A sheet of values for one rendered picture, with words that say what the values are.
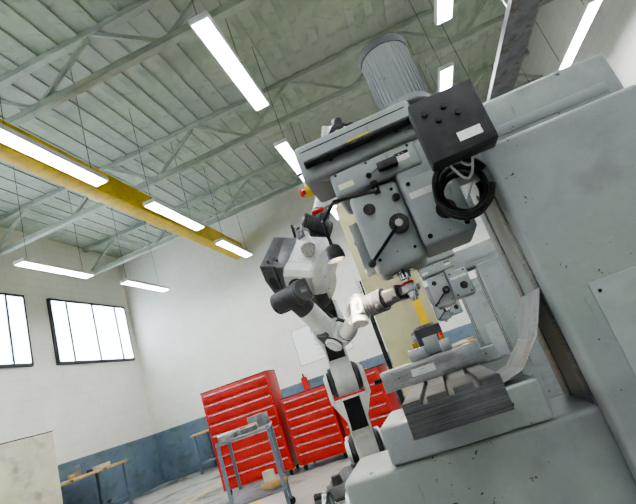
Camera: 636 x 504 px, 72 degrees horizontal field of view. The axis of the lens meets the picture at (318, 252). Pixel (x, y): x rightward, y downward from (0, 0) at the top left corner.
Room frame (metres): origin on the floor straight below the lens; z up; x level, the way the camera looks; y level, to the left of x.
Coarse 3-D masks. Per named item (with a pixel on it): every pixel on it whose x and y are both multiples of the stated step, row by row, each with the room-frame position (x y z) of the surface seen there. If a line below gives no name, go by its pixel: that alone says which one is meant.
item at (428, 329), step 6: (426, 324) 2.07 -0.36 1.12; (432, 324) 2.09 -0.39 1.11; (438, 324) 2.05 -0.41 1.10; (414, 330) 2.20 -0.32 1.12; (420, 330) 2.06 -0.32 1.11; (426, 330) 2.05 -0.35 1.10; (432, 330) 2.05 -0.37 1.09; (438, 330) 2.05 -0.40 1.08; (414, 336) 2.11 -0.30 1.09; (420, 336) 2.06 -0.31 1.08; (426, 336) 2.06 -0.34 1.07; (438, 336) 2.05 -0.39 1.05; (414, 342) 2.23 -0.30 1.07; (420, 342) 2.06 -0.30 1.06; (432, 354) 2.06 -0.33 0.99
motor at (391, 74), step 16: (368, 48) 1.49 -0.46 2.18; (384, 48) 1.47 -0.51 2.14; (400, 48) 1.48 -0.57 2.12; (368, 64) 1.51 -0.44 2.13; (384, 64) 1.47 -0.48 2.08; (400, 64) 1.46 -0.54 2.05; (368, 80) 1.56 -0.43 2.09; (384, 80) 1.49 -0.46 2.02; (400, 80) 1.47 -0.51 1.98; (416, 80) 1.48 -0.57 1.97; (384, 96) 1.51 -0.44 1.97; (400, 96) 1.47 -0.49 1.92; (416, 96) 1.46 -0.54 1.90
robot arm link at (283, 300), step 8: (288, 288) 1.77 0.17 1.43; (280, 296) 1.79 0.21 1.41; (288, 296) 1.77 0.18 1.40; (280, 304) 1.80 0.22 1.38; (288, 304) 1.80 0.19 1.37; (296, 304) 1.80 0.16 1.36; (304, 304) 1.81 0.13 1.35; (312, 304) 1.84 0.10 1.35; (296, 312) 1.83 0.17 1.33; (304, 312) 1.83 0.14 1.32
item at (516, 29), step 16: (512, 0) 3.31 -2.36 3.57; (528, 0) 3.38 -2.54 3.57; (512, 16) 3.52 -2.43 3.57; (528, 16) 3.61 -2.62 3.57; (512, 32) 3.76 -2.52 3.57; (528, 32) 3.85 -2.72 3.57; (512, 48) 4.03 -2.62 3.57; (496, 64) 4.26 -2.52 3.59; (512, 64) 4.33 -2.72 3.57; (496, 80) 4.55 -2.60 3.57; (512, 80) 4.68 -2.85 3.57; (496, 96) 4.93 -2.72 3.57
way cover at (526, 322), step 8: (528, 296) 1.55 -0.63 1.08; (536, 296) 1.42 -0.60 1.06; (520, 304) 1.69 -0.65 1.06; (528, 304) 1.54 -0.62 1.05; (536, 304) 1.42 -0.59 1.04; (520, 312) 1.68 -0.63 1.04; (528, 312) 1.54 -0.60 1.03; (536, 312) 1.42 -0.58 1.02; (520, 320) 1.68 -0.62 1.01; (528, 320) 1.53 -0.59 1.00; (536, 320) 1.41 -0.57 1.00; (520, 328) 1.67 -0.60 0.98; (528, 328) 1.53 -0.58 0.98; (536, 328) 1.41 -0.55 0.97; (520, 336) 1.66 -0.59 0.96; (528, 336) 1.52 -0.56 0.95; (536, 336) 1.40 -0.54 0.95; (520, 344) 1.60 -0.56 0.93; (528, 344) 1.47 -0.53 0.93; (512, 352) 1.70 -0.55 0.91; (520, 352) 1.55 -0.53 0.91; (528, 352) 1.42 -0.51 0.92; (512, 360) 1.63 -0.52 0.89; (520, 360) 1.50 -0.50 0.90; (504, 368) 1.67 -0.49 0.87; (512, 368) 1.56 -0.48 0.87; (520, 368) 1.45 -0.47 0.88; (504, 376) 1.51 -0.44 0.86; (512, 376) 1.42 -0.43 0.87
